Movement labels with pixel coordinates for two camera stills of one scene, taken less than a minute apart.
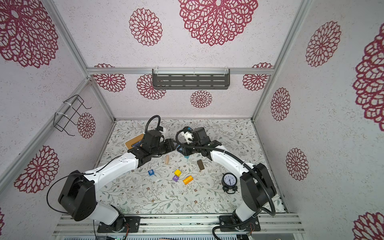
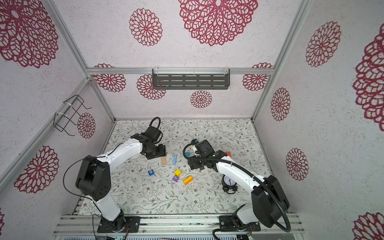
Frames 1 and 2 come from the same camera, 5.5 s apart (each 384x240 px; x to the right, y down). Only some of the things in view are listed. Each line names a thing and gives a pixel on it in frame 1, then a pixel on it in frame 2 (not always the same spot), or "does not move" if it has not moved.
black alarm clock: [229, 182] does not move
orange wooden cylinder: [188, 180] does not move
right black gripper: [186, 151] -> [193, 164]
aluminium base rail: [190, 225] does not move
